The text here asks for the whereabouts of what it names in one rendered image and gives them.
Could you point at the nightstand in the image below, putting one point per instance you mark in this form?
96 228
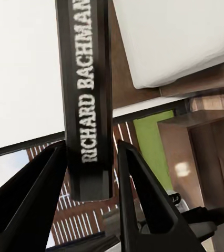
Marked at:
194 149

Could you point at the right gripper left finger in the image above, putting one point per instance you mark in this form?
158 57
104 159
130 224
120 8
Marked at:
28 201

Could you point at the hardback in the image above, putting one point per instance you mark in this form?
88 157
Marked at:
84 45

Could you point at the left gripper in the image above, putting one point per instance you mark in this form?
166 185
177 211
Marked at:
204 222

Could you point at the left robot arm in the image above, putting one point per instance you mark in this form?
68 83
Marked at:
203 223

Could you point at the fixed window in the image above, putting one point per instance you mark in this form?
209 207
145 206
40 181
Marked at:
77 225

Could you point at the bed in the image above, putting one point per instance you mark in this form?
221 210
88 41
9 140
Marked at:
165 47

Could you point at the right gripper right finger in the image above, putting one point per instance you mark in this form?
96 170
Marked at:
169 231

